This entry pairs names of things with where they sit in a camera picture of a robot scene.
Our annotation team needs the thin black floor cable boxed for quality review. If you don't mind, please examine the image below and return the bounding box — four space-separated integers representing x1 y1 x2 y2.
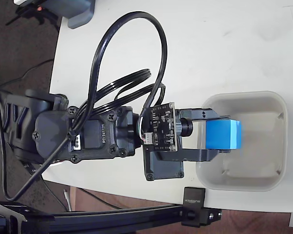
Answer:
76 187 125 210
43 180 67 212

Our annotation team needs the black aluminium rail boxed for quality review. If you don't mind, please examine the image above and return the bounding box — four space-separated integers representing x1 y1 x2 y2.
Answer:
0 200 186 234

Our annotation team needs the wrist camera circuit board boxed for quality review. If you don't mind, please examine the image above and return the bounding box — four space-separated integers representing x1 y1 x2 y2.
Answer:
142 101 194 153

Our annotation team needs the black flat servo cable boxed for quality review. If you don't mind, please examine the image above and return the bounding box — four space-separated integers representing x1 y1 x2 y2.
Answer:
74 68 167 118

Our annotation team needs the black table clamp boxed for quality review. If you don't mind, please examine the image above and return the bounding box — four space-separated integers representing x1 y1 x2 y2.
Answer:
181 187 222 228

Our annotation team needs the white square plastic bin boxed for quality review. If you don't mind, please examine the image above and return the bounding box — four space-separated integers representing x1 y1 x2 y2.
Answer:
195 90 289 193

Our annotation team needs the gray stand base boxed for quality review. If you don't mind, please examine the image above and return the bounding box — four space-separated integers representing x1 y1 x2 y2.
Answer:
43 0 96 30

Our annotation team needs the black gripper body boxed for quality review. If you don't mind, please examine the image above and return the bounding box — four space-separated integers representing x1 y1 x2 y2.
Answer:
143 108 186 182

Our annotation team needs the blue cube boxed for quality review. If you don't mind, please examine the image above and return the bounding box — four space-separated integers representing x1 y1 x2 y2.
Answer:
205 118 242 150

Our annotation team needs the black tripod with red light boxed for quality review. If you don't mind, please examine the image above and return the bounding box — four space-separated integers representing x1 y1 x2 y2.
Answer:
5 0 62 28

